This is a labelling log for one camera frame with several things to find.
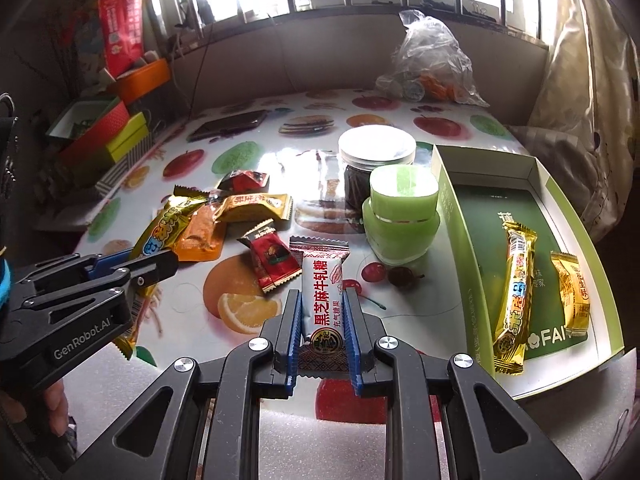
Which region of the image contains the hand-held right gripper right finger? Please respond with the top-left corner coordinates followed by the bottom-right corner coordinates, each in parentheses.
top-left (344, 289), bottom-right (591, 480)

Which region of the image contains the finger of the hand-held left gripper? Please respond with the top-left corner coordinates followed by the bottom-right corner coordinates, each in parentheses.
top-left (14, 248), bottom-right (137, 287)
top-left (10, 249), bottom-right (180, 315)

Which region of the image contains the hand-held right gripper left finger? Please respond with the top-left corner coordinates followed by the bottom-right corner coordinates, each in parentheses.
top-left (65, 289), bottom-right (303, 480)

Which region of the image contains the long yellow snack packet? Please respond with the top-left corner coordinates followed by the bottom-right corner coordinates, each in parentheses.
top-left (114, 185), bottom-right (213, 361)
top-left (492, 220), bottom-right (539, 377)

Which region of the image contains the white nougat snack packet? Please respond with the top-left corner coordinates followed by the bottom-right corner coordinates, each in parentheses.
top-left (289, 236), bottom-right (352, 376)

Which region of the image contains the orange snack pouch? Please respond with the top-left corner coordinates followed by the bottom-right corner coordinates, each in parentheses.
top-left (175, 200), bottom-right (227, 262)

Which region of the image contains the green cardboard box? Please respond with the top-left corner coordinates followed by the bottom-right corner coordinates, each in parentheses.
top-left (431, 144), bottom-right (627, 401)

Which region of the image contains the person's left hand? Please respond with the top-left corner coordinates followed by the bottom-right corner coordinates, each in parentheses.
top-left (42, 377), bottom-right (71, 436)

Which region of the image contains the black and white striped box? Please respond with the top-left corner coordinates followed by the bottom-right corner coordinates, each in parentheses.
top-left (95, 137), bottom-right (151, 198)

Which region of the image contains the gold snack packet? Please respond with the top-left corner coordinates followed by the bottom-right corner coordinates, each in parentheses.
top-left (215, 192), bottom-right (294, 224)
top-left (550, 250), bottom-right (592, 339)

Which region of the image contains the green plastic jar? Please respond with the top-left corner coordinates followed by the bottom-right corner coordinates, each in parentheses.
top-left (361, 165), bottom-right (442, 267)

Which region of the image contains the yellow-green box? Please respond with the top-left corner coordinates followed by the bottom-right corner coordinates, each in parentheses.
top-left (106, 111), bottom-right (151, 163)

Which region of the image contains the small dark red candy packet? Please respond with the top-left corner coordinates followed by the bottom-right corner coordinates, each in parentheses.
top-left (217, 170), bottom-right (271, 193)

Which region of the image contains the black phone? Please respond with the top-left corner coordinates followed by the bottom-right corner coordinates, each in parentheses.
top-left (187, 109), bottom-right (269, 142)

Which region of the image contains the fruit print tablecloth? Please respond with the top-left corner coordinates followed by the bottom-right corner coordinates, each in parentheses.
top-left (35, 87), bottom-right (556, 401)

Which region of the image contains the clear jar with white lid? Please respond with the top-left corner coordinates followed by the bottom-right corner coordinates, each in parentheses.
top-left (337, 127), bottom-right (417, 211)

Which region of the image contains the floral printed bag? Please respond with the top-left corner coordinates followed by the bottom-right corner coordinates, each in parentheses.
top-left (50, 5), bottom-right (117, 106)

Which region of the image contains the white foam sheet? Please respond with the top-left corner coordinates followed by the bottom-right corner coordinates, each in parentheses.
top-left (65, 345), bottom-right (640, 480)

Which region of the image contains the red paper bag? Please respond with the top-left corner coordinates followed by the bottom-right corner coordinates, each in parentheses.
top-left (96, 0), bottom-right (147, 78)

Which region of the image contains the grey striped pillow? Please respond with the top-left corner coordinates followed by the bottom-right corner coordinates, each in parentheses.
top-left (505, 122), bottom-right (551, 161)

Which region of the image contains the clear plastic bag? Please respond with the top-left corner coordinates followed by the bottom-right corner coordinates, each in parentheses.
top-left (375, 9), bottom-right (490, 107)

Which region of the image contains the cream patterned curtain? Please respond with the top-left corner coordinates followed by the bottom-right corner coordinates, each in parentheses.
top-left (530, 0), bottom-right (640, 281)

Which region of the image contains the blue fuzzy strap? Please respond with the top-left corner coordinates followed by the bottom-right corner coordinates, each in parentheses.
top-left (0, 245), bottom-right (14, 307)

